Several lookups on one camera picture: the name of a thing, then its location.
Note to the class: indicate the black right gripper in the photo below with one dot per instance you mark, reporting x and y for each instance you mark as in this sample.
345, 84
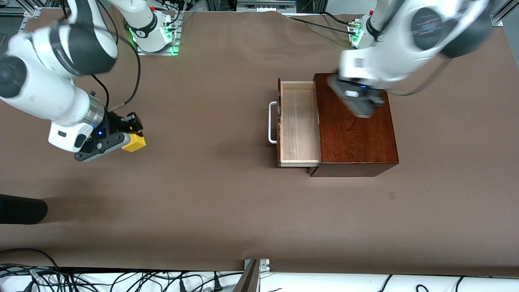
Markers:
114, 123

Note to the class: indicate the yellow block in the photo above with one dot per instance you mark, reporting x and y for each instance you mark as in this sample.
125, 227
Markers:
136, 144

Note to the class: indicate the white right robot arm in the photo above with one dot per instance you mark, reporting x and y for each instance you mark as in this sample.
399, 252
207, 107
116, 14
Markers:
40, 89

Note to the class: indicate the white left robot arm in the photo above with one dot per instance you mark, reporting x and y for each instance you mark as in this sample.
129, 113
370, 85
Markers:
405, 40

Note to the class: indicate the dark wooden cabinet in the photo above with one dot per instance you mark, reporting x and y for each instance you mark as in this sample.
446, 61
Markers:
357, 146

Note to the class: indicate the brown table cover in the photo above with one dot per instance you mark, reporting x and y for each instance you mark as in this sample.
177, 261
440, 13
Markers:
202, 182

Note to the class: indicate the black ribbed cylinder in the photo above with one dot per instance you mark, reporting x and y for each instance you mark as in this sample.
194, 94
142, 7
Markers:
20, 209

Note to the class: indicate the grey aluminium beam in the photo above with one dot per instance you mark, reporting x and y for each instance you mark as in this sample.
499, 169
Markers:
248, 280

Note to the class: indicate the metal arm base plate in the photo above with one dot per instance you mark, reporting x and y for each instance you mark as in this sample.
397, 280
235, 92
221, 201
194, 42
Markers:
158, 52

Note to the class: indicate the aluminium frame with electronics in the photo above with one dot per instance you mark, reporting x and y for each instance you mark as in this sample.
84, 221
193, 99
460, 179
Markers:
263, 5

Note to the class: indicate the aluminium rail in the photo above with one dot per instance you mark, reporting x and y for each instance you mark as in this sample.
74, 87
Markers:
500, 19

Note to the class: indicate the silver corner bracket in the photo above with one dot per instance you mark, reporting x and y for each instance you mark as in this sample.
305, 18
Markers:
263, 264

